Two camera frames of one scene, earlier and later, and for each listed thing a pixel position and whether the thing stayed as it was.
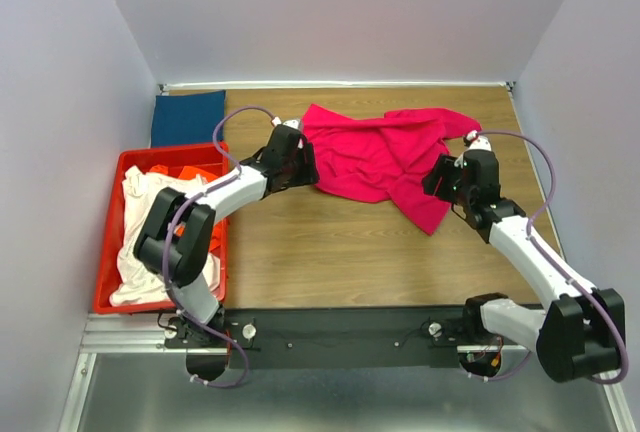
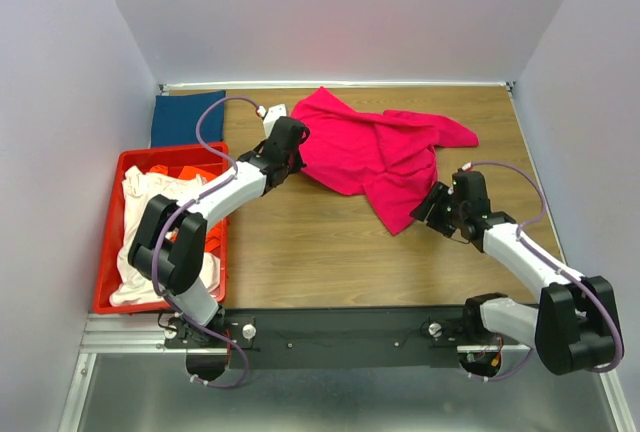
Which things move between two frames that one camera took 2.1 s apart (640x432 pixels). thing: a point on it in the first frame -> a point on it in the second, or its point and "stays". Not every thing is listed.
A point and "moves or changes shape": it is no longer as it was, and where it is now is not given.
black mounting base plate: [333, 337] stays
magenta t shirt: [384, 158] moves or changes shape
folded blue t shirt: [187, 119] stays
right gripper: [443, 166] -> [436, 192]
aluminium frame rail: [114, 333] stays
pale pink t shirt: [137, 283] stays
